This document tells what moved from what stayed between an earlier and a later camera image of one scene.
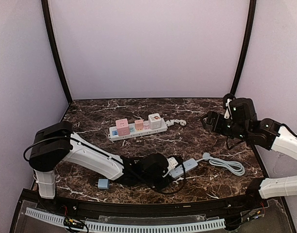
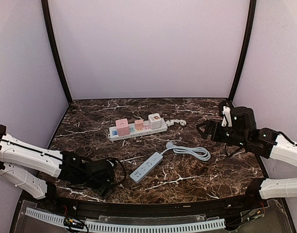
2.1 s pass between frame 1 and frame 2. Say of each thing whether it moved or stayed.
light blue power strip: moved
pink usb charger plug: stayed
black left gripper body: moved
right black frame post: stayed
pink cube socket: stayed
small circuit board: stayed
